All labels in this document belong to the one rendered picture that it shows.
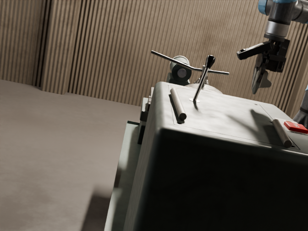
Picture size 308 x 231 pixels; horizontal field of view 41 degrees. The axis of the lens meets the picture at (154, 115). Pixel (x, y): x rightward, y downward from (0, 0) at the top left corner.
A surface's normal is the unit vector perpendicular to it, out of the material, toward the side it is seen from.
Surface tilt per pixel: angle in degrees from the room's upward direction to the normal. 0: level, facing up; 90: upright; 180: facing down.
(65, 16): 90
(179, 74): 90
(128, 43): 90
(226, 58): 90
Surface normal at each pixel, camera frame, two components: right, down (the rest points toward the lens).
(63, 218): 0.21, -0.93
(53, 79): 0.03, 0.30
